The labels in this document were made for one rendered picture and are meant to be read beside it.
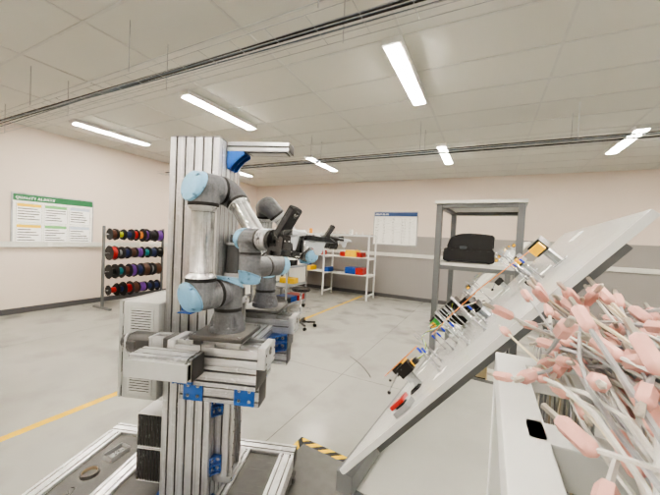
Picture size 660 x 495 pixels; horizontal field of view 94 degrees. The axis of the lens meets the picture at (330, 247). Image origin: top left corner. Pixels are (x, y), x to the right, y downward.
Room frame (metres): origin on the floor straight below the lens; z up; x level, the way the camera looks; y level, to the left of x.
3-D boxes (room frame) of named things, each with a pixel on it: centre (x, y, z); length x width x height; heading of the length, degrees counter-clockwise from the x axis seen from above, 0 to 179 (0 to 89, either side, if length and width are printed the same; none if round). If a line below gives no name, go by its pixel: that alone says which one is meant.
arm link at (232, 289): (1.32, 0.43, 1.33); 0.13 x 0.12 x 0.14; 147
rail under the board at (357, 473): (1.43, -0.38, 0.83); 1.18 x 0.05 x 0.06; 149
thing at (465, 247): (2.06, -0.93, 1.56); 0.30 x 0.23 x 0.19; 61
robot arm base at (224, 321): (1.33, 0.43, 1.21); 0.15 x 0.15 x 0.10
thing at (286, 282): (6.78, 0.86, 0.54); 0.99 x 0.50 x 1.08; 156
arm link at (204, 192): (1.21, 0.50, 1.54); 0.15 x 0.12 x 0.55; 147
